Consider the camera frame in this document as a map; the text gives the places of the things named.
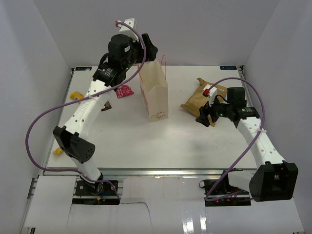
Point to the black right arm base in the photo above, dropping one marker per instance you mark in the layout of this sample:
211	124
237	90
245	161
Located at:
241	199

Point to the yellow candy bar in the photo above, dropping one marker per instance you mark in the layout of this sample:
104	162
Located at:
57	151

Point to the yellow snack packet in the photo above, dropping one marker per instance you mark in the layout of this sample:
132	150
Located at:
76	95

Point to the beige paper bag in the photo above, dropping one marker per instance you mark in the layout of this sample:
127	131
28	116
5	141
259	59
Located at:
154	89

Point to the large brown snack bag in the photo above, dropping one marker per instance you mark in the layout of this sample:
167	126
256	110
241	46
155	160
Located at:
197	100

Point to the red snack packet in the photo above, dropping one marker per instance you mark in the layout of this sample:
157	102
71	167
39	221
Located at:
124	91

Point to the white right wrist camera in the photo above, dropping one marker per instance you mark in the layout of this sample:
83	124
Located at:
210	92

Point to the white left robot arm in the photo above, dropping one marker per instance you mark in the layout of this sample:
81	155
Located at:
123	52

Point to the brown chocolate bar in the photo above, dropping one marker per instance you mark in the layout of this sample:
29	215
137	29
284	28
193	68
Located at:
107	106

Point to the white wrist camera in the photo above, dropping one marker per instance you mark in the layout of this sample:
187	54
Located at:
210	92
131	22

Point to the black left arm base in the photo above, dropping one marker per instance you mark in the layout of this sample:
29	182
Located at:
87	195

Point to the blue table label right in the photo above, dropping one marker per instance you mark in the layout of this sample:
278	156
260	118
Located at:
228	67

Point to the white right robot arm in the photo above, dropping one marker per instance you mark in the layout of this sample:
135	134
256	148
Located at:
275	178

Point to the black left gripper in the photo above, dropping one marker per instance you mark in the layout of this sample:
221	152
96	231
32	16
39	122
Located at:
150	49

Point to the blue table label left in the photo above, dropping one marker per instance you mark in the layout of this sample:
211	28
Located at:
83	68

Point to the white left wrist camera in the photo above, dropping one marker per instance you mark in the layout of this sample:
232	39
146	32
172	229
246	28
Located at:
131	22

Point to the blue table label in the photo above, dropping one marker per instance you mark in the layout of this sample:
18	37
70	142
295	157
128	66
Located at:
228	67
83	68

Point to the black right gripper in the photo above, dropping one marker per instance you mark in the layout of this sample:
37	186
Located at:
204	111

